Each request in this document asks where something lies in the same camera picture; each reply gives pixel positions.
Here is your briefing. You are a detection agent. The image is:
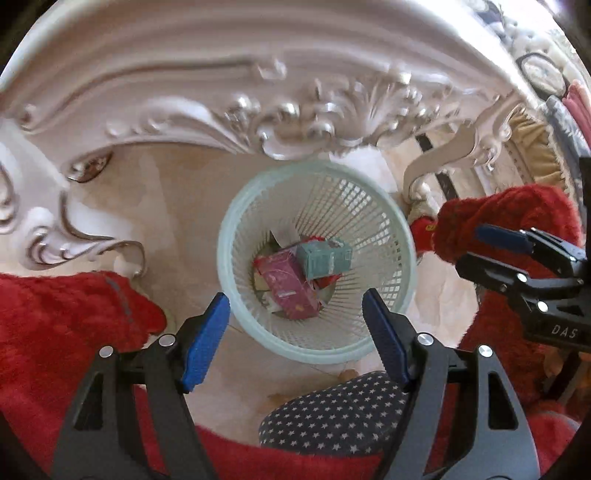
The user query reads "pink carton box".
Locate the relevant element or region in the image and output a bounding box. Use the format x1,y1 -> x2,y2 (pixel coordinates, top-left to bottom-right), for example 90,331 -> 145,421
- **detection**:
252,245 -> 324,320

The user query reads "star patterned navy cushion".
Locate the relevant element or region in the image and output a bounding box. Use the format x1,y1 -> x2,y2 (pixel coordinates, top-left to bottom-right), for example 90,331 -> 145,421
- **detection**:
259,371 -> 410,457

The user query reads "light green mesh wastebasket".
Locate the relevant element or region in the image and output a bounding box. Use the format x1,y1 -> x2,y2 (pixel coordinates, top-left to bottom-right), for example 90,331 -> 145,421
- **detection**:
217,161 -> 417,365

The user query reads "teal carton box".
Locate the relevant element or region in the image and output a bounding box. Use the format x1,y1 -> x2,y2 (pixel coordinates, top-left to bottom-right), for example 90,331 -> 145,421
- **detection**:
295,239 -> 353,280

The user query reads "gold fringed cushion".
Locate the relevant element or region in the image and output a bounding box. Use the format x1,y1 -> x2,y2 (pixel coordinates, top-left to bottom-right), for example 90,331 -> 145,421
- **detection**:
506,110 -> 569,193

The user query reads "ornate white carved table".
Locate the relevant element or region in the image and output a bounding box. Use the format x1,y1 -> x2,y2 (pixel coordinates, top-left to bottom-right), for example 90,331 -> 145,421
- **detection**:
1,1 -> 536,274

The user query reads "red fuzzy right sleeve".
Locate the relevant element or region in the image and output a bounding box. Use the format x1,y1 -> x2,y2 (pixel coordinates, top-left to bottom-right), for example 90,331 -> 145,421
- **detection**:
411,184 -> 585,472

